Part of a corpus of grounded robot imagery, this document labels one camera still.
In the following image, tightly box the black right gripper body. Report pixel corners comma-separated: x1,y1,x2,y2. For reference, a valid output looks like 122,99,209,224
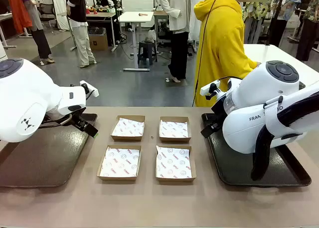
210,104,227,130

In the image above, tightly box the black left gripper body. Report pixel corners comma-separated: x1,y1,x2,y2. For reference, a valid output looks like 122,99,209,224
71,112,91,132

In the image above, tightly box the kraft paper food box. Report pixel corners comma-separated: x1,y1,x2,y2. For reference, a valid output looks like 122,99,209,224
155,145,197,183
96,145,142,181
110,115,146,142
159,116,192,143

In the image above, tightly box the person's right forearm yellow sleeve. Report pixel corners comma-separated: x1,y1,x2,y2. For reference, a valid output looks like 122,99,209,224
239,52,259,75

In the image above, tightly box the brown plastic serving tray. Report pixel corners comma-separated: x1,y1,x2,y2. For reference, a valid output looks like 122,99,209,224
0,113,98,189

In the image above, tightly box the black plastic serving tray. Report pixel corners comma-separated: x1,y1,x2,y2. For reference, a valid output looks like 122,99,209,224
201,112,312,188

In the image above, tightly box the person in yellow hoodie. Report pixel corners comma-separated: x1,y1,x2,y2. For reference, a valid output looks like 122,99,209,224
193,0,261,108

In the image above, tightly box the brown cardboard box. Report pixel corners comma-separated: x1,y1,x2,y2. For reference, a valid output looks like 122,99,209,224
89,32,109,51

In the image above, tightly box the large white table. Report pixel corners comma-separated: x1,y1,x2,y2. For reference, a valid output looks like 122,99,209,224
243,43,319,89

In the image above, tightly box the person in dark trousers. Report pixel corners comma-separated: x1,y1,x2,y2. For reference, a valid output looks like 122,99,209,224
21,0,55,64

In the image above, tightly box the dark plastic stool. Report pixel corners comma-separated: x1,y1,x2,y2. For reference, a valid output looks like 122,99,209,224
137,41,158,66

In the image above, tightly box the white plastic bag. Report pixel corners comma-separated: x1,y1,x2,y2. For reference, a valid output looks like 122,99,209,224
145,29,157,43

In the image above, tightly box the white cylindrical air purifier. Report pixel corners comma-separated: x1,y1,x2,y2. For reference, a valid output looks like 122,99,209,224
0,39,7,62

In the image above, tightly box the background work table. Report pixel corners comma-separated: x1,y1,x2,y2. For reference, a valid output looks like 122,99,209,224
86,7,118,51

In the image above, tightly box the person in white blazer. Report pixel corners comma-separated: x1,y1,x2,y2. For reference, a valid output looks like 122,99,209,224
159,0,190,83

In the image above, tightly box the person in yellow floral shirt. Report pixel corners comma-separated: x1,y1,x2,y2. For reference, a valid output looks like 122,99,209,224
241,0,275,44

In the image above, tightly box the black stand pole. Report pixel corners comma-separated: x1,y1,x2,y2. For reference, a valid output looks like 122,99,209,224
265,0,287,46

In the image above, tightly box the white height-adjustable desk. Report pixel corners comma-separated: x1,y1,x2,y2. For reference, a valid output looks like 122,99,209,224
118,11,155,72

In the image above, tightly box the person in black trousers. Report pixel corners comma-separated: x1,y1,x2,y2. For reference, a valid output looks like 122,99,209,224
295,0,319,62

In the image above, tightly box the orange hanging garment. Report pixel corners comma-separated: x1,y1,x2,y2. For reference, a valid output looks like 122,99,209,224
7,0,33,34

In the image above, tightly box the person in blue printed shirt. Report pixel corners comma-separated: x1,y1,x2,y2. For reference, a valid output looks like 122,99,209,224
268,0,304,48

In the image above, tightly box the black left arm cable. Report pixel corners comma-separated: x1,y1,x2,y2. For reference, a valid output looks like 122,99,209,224
41,113,73,128

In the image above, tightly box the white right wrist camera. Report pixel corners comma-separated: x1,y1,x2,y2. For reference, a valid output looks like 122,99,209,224
200,80,221,97

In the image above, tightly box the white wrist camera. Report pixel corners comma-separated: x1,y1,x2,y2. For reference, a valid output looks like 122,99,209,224
79,80,100,98
200,80,221,97

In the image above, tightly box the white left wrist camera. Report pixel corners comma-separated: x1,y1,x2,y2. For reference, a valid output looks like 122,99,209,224
79,80,100,98

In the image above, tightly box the black right arm cable sleeve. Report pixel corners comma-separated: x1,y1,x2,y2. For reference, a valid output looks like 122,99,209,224
250,90,319,181

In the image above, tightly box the thin black hanging cable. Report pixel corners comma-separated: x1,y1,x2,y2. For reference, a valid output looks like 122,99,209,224
191,0,223,107

